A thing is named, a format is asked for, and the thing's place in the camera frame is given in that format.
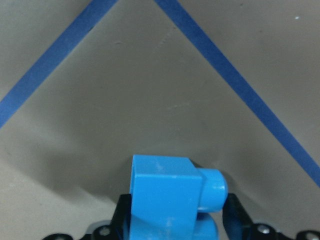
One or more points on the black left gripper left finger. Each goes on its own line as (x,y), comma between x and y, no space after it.
(121,220)

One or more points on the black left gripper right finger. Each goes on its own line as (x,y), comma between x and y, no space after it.
(235,219)

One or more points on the blue toy block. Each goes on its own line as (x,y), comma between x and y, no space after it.
(171,199)

